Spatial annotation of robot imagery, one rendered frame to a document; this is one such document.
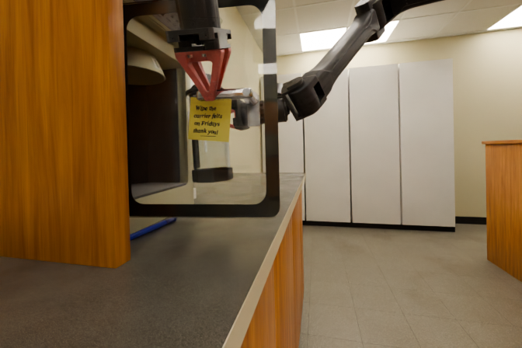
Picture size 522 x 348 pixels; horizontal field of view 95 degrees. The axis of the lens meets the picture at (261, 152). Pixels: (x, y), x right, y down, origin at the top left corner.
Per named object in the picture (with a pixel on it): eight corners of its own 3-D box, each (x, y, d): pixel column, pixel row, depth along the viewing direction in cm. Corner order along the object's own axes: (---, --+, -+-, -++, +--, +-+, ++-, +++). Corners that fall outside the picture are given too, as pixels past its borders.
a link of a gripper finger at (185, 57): (183, 105, 36) (169, 36, 33) (200, 95, 43) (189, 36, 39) (227, 103, 35) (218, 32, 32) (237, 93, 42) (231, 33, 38)
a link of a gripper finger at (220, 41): (182, 106, 36) (167, 36, 32) (199, 95, 42) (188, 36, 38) (226, 104, 35) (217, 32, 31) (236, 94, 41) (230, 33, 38)
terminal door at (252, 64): (121, 216, 46) (115, 6, 46) (280, 217, 43) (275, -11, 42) (118, 217, 46) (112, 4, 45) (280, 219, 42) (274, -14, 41)
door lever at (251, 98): (207, 108, 43) (206, 94, 43) (259, 106, 42) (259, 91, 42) (195, 102, 38) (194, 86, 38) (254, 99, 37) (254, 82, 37)
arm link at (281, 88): (302, 80, 51) (318, 112, 55) (301, 61, 60) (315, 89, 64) (255, 103, 56) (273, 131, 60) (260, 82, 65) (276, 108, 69)
